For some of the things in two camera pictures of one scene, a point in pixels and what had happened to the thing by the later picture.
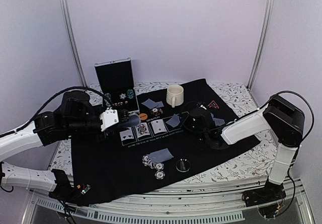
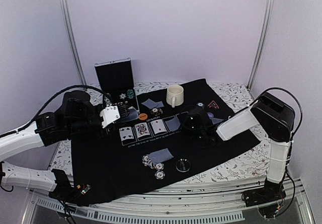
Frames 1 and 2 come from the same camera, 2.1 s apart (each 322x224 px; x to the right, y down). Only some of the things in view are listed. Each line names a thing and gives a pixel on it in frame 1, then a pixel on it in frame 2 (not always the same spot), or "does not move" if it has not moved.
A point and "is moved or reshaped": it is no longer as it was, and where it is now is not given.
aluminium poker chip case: (115, 80) does not move
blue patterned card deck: (134, 120) is moved or reshaped
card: (218, 122) does not move
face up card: (158, 126) does not move
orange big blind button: (143, 116) does not move
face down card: (174, 121) is moved or reshaped
